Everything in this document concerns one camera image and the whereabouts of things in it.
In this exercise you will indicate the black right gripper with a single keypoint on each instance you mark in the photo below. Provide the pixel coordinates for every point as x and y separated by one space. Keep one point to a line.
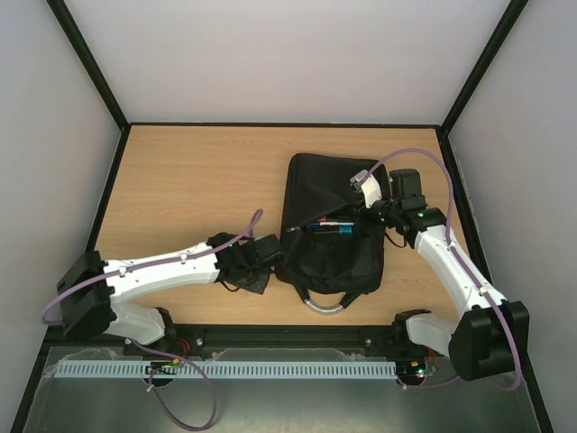
376 212

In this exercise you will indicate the blue cap whiteboard marker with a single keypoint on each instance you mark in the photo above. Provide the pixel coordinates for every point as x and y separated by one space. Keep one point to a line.
332 223

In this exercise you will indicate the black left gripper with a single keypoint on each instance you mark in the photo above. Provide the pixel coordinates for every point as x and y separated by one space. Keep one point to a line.
259 286

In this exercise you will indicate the light blue slotted cable duct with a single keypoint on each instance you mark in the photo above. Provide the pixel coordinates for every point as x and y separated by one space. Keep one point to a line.
117 369

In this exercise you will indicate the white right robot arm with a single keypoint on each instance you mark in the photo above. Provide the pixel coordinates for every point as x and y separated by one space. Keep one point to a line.
491 334

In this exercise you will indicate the black aluminium mounting rail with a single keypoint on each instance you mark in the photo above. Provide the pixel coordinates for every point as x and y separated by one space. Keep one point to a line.
204 341

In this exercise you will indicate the black backpack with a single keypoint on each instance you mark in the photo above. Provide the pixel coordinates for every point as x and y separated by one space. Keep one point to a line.
329 272

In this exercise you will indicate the black cage frame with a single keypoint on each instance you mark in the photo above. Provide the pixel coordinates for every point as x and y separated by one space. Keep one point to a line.
67 23

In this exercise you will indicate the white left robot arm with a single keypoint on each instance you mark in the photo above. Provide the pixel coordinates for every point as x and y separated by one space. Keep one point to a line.
98 295

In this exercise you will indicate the blue cap highlighter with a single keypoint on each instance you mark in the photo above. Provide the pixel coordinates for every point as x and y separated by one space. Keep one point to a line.
333 230

